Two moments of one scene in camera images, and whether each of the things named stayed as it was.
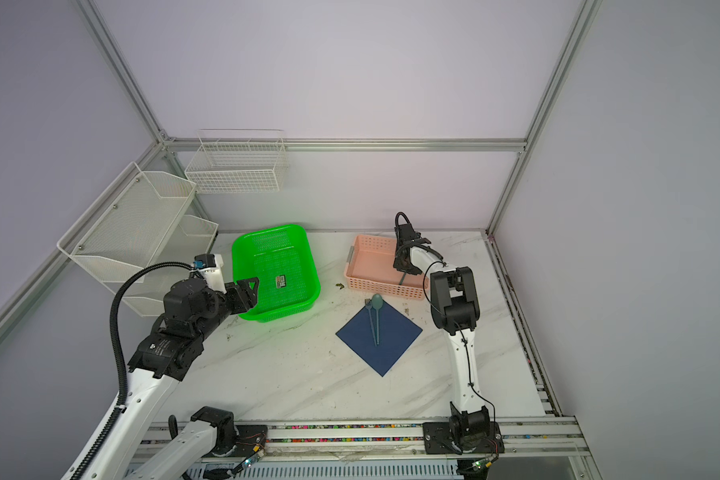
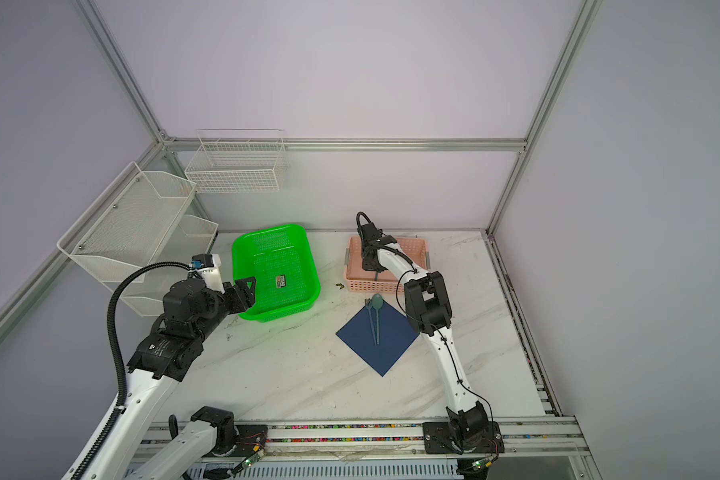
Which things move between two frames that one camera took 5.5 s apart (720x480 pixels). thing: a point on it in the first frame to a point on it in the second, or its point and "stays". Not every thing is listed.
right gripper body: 402,267 to 367,265
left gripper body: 235,302 stays
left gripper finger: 249,289 stays
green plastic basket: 282,259 stays
